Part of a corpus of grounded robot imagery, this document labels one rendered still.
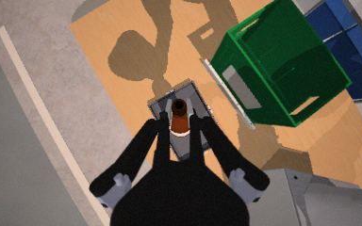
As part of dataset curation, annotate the brown glass bottle with white label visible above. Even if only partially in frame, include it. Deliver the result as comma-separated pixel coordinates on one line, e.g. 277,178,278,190
170,99,189,137

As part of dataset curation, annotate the green plastic crate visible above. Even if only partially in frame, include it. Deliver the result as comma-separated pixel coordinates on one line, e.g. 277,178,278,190
209,0,353,128

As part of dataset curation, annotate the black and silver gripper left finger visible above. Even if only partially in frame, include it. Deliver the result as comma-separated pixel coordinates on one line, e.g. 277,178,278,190
89,99,173,211

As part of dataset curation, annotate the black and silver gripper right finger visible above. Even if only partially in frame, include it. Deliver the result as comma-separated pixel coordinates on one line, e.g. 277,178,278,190
187,98,271,207

